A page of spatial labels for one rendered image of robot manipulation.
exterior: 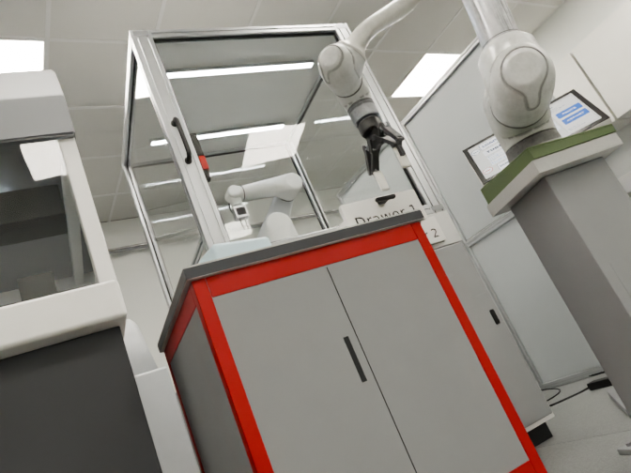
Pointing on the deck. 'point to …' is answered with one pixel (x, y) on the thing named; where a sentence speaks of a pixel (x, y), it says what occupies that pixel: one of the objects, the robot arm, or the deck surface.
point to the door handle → (182, 139)
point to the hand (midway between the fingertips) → (394, 175)
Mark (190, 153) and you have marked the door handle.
